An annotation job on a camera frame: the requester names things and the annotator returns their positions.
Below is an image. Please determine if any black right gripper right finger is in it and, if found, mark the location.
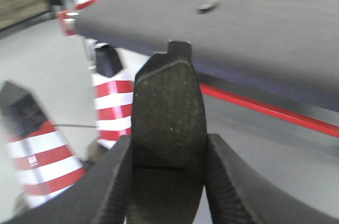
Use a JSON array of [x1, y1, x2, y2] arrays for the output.
[[205, 134, 338, 223]]

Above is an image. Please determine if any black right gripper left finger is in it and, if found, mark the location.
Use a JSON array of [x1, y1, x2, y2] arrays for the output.
[[8, 136, 132, 223]]

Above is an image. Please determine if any brake pad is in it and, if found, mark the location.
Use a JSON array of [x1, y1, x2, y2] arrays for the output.
[[196, 0, 220, 14], [127, 41, 207, 223]]

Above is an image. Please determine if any red white traffic cone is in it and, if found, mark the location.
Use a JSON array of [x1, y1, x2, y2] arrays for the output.
[[88, 42, 133, 163]]

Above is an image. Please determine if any red conveyor frame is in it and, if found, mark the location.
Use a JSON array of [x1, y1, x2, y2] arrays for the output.
[[56, 0, 339, 139]]

